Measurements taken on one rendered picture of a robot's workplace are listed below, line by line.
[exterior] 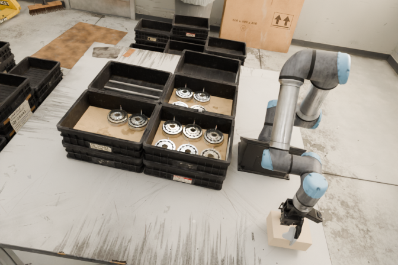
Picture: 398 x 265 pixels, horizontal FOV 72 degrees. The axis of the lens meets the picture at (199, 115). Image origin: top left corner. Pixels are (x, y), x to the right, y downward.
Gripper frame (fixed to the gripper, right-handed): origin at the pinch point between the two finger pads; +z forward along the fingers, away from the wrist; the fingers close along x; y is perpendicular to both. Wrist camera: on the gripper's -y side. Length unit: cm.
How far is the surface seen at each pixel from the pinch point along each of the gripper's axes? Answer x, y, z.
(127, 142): -20, 75, -16
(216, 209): -7.4, 30.8, 7.1
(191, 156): -18, 46, -16
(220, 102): -71, 34, -6
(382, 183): -97, -123, 79
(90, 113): -43, 102, -6
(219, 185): -18.0, 30.7, 3.1
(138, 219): 3, 64, 7
